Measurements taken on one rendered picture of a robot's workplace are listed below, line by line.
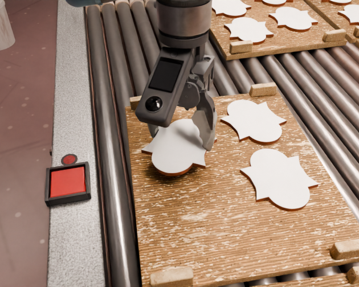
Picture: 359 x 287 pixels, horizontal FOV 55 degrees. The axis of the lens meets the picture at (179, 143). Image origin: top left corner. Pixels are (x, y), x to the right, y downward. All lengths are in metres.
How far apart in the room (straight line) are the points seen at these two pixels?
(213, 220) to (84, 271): 0.21
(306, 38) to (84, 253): 0.80
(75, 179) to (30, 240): 1.12
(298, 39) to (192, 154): 0.57
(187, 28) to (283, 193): 0.31
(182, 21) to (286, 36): 0.62
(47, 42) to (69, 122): 2.32
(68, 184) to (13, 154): 1.50
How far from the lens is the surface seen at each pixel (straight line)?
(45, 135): 2.18
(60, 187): 0.65
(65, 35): 1.11
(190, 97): 0.53
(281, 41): 1.03
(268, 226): 0.58
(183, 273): 0.50
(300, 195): 0.62
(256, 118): 0.73
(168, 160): 0.58
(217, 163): 0.64
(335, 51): 1.07
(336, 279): 0.57
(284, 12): 1.17
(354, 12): 1.24
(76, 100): 0.84
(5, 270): 1.72
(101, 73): 0.91
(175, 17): 0.47
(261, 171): 0.63
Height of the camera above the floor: 1.42
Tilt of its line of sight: 46 degrees down
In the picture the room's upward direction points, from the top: straight up
